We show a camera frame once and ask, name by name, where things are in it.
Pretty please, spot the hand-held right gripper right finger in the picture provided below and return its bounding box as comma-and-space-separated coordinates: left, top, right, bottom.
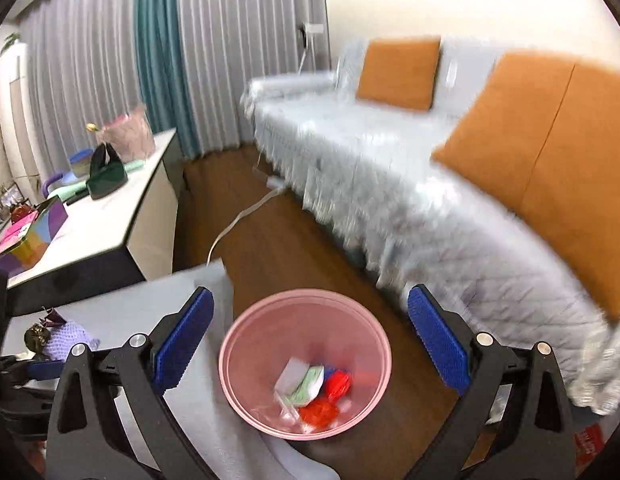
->
405, 284, 576, 480

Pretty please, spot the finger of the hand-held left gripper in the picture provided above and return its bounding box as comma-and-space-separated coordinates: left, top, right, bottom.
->
0, 355, 67, 387

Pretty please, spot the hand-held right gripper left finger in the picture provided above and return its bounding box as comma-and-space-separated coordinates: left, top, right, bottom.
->
46, 287, 216, 480

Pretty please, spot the dark wrapper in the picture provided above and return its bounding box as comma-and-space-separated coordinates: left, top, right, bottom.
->
24, 307, 66, 361

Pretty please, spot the purple foam net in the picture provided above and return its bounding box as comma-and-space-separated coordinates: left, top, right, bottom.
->
42, 324, 101, 361

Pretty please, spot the pink plastic bin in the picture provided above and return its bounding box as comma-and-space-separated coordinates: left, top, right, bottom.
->
218, 288, 392, 442

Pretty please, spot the small red plastic bag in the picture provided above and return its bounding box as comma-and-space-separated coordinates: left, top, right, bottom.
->
324, 370, 352, 403

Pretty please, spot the white foam sheet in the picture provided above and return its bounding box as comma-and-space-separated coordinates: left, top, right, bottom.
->
275, 357, 311, 396

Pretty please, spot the green and white wrapper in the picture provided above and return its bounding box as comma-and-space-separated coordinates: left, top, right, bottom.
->
285, 365, 325, 407

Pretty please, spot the large red plastic bag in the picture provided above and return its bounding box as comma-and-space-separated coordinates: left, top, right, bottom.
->
298, 400, 339, 427

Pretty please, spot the multicoloured rectangular box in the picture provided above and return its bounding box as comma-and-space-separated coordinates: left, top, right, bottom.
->
0, 195, 69, 273

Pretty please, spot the white marble coffee table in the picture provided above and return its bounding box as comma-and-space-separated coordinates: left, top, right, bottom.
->
0, 128, 186, 316

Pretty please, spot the grey quilted sofa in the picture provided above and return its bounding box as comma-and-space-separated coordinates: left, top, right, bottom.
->
242, 35, 620, 413

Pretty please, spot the dark green bowl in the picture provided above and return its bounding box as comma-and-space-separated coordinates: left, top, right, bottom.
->
86, 160, 128, 200

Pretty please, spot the stack of coloured bowls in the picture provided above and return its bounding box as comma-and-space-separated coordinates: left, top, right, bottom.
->
69, 149, 96, 178

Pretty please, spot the red cardboard box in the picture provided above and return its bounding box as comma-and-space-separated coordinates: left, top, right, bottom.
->
572, 422, 608, 468

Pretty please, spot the mint green tray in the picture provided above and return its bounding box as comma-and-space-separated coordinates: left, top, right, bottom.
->
55, 159, 146, 201

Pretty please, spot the white standing air conditioner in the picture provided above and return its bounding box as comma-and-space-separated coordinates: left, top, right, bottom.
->
0, 42, 41, 196

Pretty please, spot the pink quilted basket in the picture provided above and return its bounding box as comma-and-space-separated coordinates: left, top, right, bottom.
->
101, 105, 157, 163

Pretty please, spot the large orange cushion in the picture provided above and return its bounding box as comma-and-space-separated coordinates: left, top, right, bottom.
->
431, 50, 620, 323

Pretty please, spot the grey curtain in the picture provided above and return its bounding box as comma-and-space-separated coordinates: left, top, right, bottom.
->
17, 0, 146, 181
175, 0, 331, 153

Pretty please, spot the small orange cushion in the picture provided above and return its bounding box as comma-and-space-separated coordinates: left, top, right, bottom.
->
356, 36, 442, 112

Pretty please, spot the teal curtain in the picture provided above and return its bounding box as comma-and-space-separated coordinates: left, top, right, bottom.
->
135, 0, 201, 158

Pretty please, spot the white floor lamp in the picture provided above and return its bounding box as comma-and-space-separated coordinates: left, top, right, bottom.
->
296, 22, 325, 73

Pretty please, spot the white power strip cable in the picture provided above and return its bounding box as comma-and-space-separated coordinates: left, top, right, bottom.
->
206, 187, 283, 266

